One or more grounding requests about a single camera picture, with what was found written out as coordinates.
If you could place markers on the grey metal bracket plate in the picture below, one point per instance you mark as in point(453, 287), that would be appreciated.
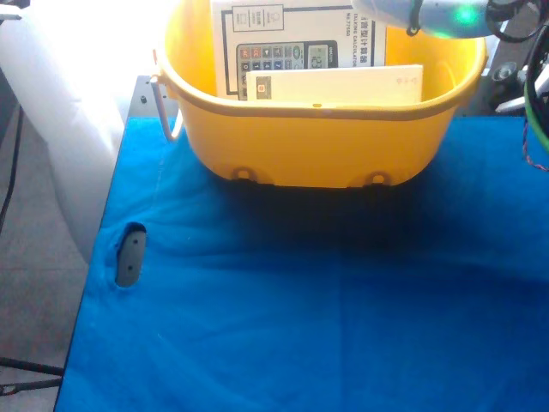
point(141, 92)

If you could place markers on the dark blue calculator box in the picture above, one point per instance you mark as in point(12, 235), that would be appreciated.
point(300, 26)

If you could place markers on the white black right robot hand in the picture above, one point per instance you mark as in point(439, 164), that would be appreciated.
point(437, 17)

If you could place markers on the small white box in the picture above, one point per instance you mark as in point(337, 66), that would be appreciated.
point(343, 86)

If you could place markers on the yellow plastic basket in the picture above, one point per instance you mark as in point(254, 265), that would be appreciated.
point(321, 146)

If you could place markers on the blue table cloth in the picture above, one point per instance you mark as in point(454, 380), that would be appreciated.
point(279, 322)

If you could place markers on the grey oval table plate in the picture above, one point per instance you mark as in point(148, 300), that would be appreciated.
point(130, 257)

